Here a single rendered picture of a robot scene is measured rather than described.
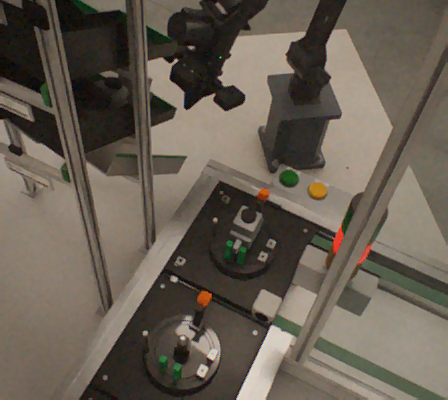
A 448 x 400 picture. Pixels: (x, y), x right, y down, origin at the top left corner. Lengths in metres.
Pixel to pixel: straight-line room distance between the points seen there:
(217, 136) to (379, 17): 2.10
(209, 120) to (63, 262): 0.54
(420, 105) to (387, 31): 2.84
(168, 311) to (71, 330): 0.23
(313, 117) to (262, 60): 0.46
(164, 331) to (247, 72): 0.86
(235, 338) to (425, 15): 2.76
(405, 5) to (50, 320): 2.86
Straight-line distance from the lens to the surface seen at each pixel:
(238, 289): 1.17
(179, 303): 1.15
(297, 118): 1.32
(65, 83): 0.73
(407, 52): 3.31
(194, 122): 1.56
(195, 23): 1.03
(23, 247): 1.37
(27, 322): 1.29
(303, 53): 1.25
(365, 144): 1.59
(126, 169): 1.09
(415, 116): 0.59
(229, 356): 1.12
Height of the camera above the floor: 2.02
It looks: 53 degrees down
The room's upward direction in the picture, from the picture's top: 7 degrees clockwise
